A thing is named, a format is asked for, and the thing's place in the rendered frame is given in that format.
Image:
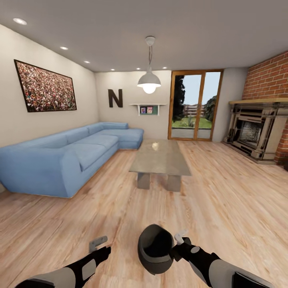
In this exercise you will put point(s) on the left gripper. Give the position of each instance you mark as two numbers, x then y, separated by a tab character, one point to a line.
102	254

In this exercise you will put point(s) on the room light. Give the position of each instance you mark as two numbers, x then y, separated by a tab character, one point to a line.
149	77

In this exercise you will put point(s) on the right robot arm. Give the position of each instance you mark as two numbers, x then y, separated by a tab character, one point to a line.
213	271

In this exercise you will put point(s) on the cauldron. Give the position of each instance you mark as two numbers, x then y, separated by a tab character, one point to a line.
152	249

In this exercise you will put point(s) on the coffee table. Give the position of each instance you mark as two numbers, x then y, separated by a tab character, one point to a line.
160	157

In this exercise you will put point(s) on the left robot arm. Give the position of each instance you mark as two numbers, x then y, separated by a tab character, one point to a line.
74	275

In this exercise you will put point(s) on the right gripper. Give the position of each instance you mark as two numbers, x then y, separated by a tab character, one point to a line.
177	252

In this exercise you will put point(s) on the wood fireplace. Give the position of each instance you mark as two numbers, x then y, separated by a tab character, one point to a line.
255	130

